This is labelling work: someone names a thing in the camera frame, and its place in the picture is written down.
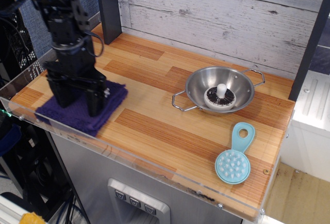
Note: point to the white cabinet at right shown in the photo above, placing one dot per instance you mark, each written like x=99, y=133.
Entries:
x=306, y=144

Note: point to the silver dispenser panel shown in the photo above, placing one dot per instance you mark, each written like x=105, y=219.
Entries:
x=133, y=206

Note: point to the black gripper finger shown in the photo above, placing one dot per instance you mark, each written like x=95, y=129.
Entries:
x=96, y=98
x=64, y=95

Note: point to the steel bowl with handles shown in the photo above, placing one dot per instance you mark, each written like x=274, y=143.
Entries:
x=241, y=83

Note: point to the dark grey right post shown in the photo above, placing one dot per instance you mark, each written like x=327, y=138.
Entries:
x=310, y=50

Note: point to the white toy mushroom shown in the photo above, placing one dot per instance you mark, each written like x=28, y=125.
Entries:
x=219, y=98

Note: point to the clear acrylic table guard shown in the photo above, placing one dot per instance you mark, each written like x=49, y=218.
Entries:
x=158, y=130

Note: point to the black milk crate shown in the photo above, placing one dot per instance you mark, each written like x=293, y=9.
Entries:
x=17, y=52

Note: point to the light blue scrubber brush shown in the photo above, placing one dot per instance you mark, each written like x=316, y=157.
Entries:
x=232, y=166

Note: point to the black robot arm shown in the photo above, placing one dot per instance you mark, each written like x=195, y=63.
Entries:
x=66, y=21

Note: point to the purple cloth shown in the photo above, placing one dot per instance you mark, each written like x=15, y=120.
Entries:
x=76, y=115

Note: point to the dark grey left post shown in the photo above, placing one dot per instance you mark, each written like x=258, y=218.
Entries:
x=110, y=19

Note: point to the dark grey post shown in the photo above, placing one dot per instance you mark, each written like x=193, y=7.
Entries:
x=110, y=19
x=310, y=50

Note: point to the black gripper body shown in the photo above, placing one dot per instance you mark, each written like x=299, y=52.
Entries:
x=75, y=67

